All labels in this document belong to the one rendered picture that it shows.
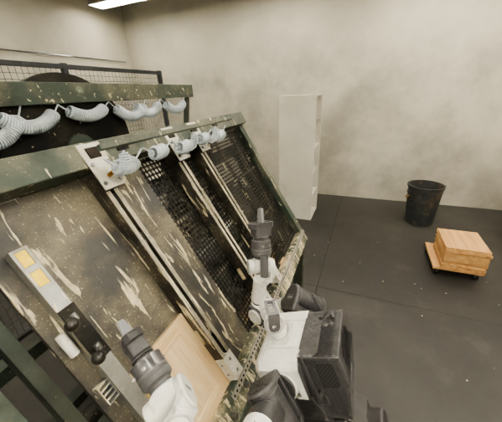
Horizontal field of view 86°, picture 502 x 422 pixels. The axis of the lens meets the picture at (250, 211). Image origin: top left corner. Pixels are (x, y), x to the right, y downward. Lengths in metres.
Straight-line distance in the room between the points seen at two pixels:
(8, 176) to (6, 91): 0.65
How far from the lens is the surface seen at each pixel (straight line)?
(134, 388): 1.15
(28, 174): 1.09
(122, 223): 1.21
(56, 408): 1.14
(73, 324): 0.93
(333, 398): 1.04
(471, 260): 3.96
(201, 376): 1.36
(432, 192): 4.98
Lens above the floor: 2.11
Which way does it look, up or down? 23 degrees down
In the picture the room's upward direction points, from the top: 3 degrees counter-clockwise
